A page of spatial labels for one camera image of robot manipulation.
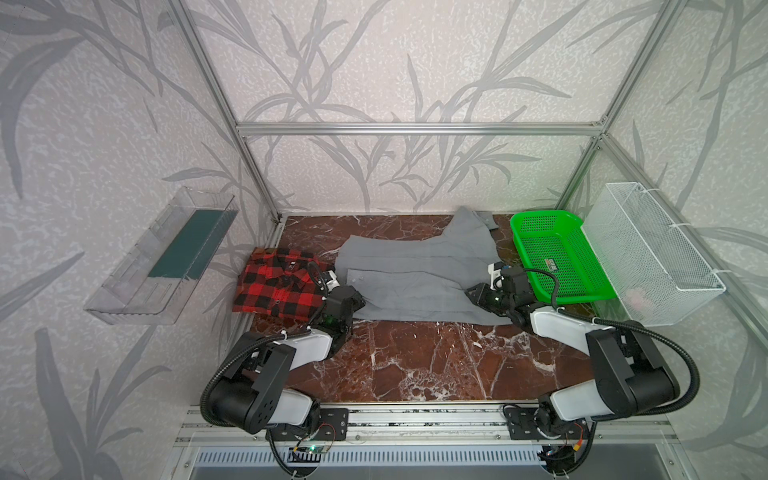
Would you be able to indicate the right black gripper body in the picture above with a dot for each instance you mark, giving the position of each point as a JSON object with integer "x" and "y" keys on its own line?
{"x": 483, "y": 294}

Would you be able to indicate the grey long sleeve shirt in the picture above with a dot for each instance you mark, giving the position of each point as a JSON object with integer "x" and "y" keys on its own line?
{"x": 423, "y": 280}

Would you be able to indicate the green plastic basket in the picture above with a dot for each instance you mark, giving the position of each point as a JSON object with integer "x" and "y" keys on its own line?
{"x": 558, "y": 234}

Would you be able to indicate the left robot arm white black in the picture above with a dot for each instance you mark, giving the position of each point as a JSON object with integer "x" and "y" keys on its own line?
{"x": 248, "y": 390}

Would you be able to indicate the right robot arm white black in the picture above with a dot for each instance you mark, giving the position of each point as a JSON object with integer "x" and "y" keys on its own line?
{"x": 635, "y": 371}

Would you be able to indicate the red black plaid shirt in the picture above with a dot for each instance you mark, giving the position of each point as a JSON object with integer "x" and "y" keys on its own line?
{"x": 277, "y": 283}

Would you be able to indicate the small label in green basket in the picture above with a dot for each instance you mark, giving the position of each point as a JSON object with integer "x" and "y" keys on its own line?
{"x": 552, "y": 264}

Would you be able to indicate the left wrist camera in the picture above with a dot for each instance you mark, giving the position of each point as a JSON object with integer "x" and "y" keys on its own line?
{"x": 329, "y": 281}

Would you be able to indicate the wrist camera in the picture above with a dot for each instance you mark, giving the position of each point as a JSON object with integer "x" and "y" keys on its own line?
{"x": 500, "y": 276}
{"x": 329, "y": 281}

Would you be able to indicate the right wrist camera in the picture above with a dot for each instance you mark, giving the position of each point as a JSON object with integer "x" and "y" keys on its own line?
{"x": 500, "y": 276}

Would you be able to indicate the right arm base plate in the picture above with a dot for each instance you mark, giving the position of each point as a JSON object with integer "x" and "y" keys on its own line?
{"x": 528, "y": 423}

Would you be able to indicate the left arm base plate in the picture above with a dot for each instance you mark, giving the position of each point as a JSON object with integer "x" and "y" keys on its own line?
{"x": 325, "y": 424}

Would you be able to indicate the pink object in wire basket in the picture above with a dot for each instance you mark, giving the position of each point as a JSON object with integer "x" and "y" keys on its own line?
{"x": 638, "y": 300}

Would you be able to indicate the aluminium mounting rail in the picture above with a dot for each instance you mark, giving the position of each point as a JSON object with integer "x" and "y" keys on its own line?
{"x": 429, "y": 423}

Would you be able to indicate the white wire mesh basket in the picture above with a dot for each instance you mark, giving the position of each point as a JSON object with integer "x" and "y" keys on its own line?
{"x": 639, "y": 245}

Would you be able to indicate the clear acrylic wall shelf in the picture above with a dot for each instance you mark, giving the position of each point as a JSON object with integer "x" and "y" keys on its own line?
{"x": 155, "y": 280}

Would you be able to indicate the aluminium frame horizontal bar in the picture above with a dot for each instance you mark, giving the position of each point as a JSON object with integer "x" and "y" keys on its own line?
{"x": 253, "y": 129}

